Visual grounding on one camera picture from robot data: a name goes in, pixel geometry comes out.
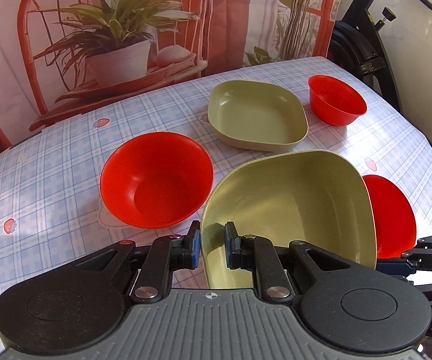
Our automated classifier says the printed room backdrop cloth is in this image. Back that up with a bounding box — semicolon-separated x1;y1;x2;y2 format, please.
0;0;340;153

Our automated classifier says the black exercise bike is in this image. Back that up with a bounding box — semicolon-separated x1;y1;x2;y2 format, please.
328;0;432;159

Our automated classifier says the green plate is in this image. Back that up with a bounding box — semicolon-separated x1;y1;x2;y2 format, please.
201;150;377;289
207;80;309;152

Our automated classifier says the blue plaid tablecloth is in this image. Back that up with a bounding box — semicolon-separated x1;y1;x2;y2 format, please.
0;55;432;360

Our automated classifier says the red bowl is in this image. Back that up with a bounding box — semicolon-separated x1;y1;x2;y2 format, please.
362;175;417;259
308;75;367;127
100;132;214;228

